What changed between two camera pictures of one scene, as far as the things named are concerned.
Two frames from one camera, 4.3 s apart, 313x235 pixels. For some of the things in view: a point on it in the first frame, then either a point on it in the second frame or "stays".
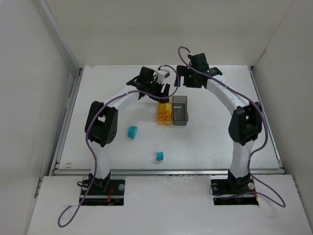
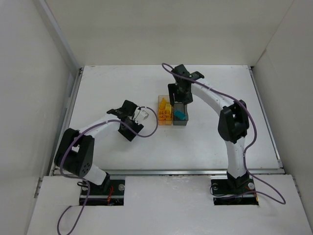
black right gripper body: x=185 y=77 to x=181 y=98
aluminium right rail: x=262 y=107 stays
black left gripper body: x=158 y=88 to x=132 y=127
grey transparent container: x=180 y=110 stays
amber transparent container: x=165 y=113 stays
